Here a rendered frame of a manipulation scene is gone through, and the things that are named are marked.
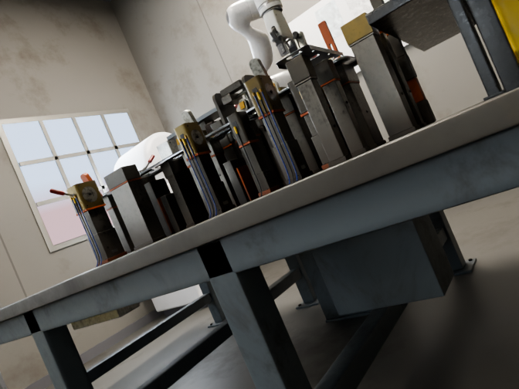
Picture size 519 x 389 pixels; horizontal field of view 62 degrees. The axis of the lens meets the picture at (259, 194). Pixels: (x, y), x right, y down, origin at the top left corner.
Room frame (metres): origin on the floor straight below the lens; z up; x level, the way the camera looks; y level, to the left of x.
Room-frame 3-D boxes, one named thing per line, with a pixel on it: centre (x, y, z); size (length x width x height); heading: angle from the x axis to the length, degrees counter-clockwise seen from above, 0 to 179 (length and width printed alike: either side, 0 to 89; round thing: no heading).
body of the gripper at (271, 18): (1.52, -0.29, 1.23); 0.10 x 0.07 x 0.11; 149
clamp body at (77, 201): (1.90, 0.71, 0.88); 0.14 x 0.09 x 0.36; 149
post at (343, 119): (1.27, -0.32, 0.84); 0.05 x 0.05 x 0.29; 59
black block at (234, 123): (1.46, -0.03, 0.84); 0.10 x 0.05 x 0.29; 149
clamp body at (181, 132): (1.57, 0.15, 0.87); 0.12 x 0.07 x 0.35; 149
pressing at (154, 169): (1.76, 0.13, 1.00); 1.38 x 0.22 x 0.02; 59
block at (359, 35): (1.26, -0.46, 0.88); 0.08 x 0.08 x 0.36; 59
